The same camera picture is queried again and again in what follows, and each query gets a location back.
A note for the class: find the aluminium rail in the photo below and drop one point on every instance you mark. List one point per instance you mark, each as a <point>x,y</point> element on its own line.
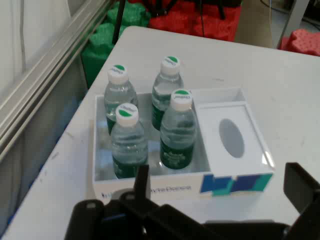
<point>50,65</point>

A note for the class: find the black tripod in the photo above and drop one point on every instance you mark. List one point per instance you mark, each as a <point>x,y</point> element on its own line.
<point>118,22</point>

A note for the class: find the white box with blue print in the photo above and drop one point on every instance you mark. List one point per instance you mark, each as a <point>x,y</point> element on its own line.
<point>225,117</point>

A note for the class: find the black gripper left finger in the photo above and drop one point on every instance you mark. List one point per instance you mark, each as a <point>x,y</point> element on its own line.
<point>130,220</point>

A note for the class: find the water bottle green label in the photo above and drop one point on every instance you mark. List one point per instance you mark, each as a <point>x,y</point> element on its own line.
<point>177,135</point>
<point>117,96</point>
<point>165,87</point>
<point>128,145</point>

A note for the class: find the green foam block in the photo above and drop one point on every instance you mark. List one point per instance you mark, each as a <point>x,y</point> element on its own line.
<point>135,15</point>
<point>100,50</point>

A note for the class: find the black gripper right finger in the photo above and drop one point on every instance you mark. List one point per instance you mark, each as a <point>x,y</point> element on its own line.
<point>308,200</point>

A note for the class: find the red foam block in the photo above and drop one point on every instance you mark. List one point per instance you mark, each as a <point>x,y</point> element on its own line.
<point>190,22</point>
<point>302,41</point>

